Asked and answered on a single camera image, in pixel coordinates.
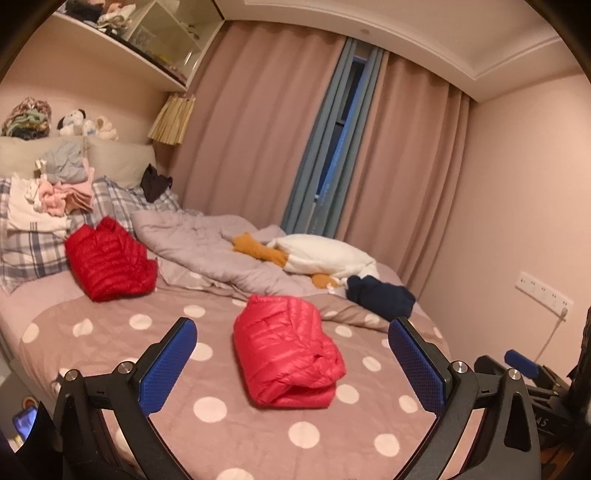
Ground dark navy folded garment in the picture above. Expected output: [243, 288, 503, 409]
[346, 275, 416, 322]

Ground blue grey sheer curtain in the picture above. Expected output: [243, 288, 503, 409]
[281, 38, 386, 238]

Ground white wall shelf unit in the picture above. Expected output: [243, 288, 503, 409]
[46, 1, 224, 92]

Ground white power cable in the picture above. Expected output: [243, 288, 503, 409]
[533, 307, 569, 365]

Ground folded red down jacket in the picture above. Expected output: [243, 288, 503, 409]
[64, 216, 158, 303]

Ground white goose plush toy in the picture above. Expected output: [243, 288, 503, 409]
[231, 233, 380, 289]

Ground brown polka dot duvet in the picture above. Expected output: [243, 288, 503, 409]
[16, 279, 435, 479]

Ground beige pillow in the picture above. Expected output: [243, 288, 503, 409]
[0, 134, 158, 190]

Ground small black garment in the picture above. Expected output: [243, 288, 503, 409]
[140, 164, 173, 203]

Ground beige pleated lamp shade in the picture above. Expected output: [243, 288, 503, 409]
[148, 94, 195, 146]

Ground white wall socket strip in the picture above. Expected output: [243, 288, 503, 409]
[515, 272, 573, 320]

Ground pink hooded down jacket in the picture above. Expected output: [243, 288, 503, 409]
[232, 295, 346, 409]

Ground grey crumpled quilt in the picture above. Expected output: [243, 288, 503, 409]
[131, 210, 342, 297]

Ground plaid pillow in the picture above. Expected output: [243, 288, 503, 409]
[1, 177, 180, 294]

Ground plush toys on headboard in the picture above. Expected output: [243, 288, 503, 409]
[57, 109, 119, 141]

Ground pile of pink clothes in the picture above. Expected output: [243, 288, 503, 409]
[7, 140, 94, 238]

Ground green patterned bundle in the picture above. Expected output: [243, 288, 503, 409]
[1, 97, 52, 141]

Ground pink curtains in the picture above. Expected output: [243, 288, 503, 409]
[169, 22, 471, 294]

